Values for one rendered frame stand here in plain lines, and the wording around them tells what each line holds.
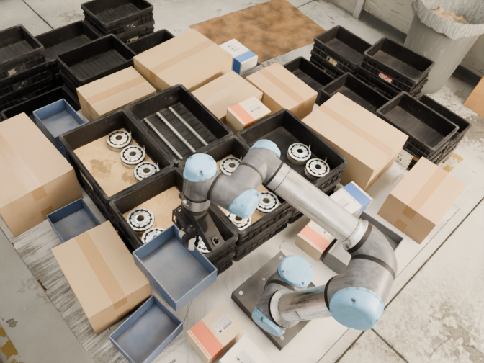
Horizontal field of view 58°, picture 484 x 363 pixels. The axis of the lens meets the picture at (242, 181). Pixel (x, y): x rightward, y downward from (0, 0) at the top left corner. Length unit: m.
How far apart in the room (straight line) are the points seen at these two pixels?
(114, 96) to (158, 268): 1.04
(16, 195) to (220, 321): 0.87
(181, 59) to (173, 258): 1.21
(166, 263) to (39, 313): 1.30
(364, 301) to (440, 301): 1.77
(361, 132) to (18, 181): 1.44
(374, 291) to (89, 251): 0.99
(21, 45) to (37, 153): 1.41
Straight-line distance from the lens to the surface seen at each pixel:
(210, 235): 1.15
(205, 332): 1.56
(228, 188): 1.01
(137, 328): 1.65
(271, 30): 4.22
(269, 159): 1.08
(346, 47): 3.51
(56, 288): 1.77
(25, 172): 1.85
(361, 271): 1.09
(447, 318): 2.78
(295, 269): 1.47
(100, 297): 1.55
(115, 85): 2.19
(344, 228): 1.12
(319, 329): 1.71
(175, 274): 1.32
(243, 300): 1.64
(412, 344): 2.63
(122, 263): 1.58
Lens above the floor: 2.26
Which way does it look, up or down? 52 degrees down
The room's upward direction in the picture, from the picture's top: 9 degrees clockwise
